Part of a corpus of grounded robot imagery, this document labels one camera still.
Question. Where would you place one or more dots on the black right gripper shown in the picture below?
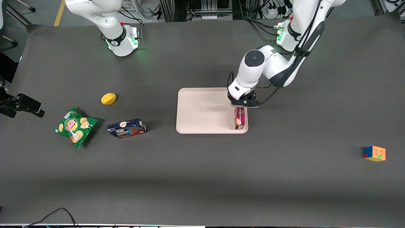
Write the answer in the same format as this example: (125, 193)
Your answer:
(4, 99)

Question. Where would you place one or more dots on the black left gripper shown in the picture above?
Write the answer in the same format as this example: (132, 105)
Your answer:
(251, 96)

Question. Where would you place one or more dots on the red tartan cookie box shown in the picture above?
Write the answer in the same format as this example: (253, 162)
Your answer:
(239, 118)

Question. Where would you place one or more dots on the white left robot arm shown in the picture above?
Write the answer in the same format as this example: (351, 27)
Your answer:
(256, 69)

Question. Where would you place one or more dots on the beige plastic tray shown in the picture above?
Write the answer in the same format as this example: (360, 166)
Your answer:
(205, 110)

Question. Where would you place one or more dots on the blue cookie box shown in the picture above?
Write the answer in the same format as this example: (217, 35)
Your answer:
(127, 128)

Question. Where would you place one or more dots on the green potato chips bag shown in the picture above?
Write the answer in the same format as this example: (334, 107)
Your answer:
(75, 127)

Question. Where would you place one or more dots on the yellow lemon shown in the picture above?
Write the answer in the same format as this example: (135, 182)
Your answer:
(108, 98)

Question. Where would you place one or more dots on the dark grey table mat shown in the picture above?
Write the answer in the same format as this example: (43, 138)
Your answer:
(202, 177)

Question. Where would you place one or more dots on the white plugged power strip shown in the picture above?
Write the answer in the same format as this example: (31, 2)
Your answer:
(274, 11)

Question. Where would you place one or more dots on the black equipment rack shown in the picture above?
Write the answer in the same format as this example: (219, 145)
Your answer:
(196, 6)

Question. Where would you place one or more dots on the colourful puzzle cube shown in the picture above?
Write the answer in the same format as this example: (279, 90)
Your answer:
(375, 153)

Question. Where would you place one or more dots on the white perforated panel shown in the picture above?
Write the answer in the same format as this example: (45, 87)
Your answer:
(129, 5)

